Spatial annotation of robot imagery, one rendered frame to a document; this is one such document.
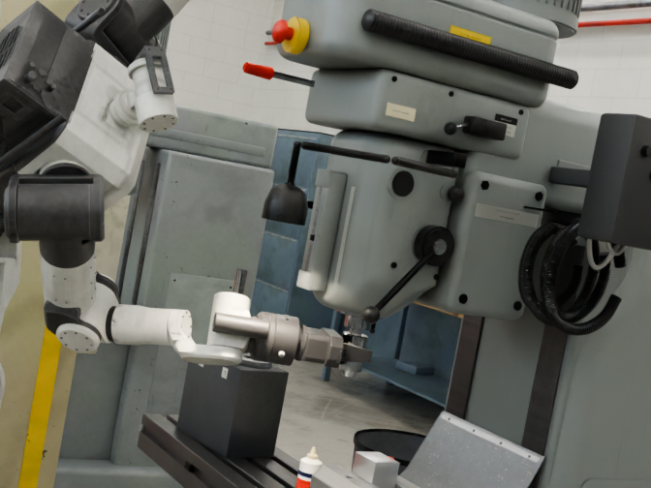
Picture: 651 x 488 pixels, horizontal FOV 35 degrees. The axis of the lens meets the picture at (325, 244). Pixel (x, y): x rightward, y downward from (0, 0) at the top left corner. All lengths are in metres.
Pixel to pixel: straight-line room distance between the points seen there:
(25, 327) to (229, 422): 1.42
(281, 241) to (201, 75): 2.83
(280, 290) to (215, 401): 7.09
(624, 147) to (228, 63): 10.07
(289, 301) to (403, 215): 7.39
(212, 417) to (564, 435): 0.72
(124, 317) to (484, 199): 0.67
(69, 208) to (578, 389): 0.99
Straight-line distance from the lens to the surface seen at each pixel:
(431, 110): 1.75
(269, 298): 9.42
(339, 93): 1.79
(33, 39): 1.76
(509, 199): 1.87
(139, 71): 1.75
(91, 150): 1.72
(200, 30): 11.50
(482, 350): 2.15
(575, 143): 1.98
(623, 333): 2.03
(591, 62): 7.62
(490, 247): 1.86
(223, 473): 2.04
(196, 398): 2.26
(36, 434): 3.54
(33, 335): 3.45
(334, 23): 1.67
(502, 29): 1.83
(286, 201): 1.62
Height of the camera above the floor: 1.52
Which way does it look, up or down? 3 degrees down
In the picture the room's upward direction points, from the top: 10 degrees clockwise
